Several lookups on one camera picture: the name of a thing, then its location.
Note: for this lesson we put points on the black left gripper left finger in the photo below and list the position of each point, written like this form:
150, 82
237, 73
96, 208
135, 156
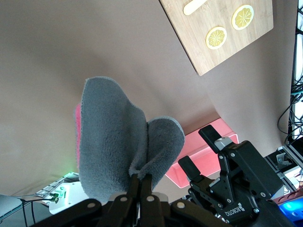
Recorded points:
123, 210

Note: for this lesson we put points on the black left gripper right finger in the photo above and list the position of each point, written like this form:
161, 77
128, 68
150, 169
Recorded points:
151, 210

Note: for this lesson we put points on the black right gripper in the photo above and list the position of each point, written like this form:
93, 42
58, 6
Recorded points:
248, 179

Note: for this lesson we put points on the grey and pink cloth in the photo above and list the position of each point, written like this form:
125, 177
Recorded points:
106, 130

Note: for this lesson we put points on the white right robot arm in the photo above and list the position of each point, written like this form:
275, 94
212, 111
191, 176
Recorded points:
68, 201

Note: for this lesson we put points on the pink plastic bin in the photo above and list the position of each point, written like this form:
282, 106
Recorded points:
194, 144

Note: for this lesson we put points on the wooden cutting board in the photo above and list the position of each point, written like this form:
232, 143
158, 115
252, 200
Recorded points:
201, 54

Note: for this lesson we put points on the lemon slice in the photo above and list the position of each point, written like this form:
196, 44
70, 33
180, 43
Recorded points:
242, 16
216, 37

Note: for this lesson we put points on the yellow plastic fork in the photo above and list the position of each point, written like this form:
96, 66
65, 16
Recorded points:
193, 6

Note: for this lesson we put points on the aluminium frame bracket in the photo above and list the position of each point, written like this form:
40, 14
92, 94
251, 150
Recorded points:
288, 163

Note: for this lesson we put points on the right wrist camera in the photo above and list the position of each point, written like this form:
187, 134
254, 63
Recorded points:
291, 210

